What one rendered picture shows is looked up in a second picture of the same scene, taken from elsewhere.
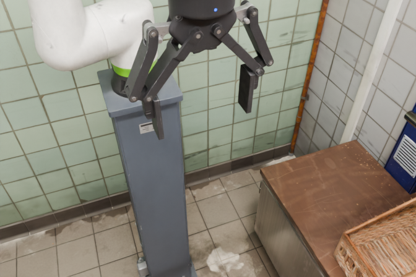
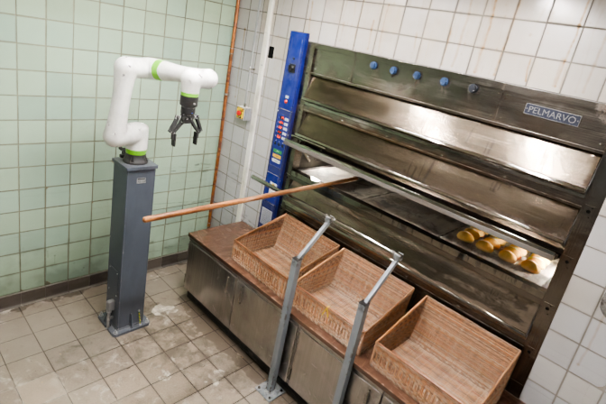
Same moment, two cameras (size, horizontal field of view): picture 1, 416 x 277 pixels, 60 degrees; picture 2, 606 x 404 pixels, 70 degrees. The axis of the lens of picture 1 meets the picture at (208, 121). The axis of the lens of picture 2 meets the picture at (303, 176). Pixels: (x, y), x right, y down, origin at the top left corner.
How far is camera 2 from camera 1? 2.00 m
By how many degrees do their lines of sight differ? 34
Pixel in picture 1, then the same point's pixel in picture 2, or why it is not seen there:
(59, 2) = (123, 118)
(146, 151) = (136, 195)
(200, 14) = (188, 114)
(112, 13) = (135, 126)
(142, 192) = (129, 223)
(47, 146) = (37, 226)
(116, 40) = (136, 136)
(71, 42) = (123, 133)
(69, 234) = (33, 309)
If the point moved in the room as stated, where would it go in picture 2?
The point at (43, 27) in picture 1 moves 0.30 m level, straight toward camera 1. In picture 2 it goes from (114, 126) to (144, 142)
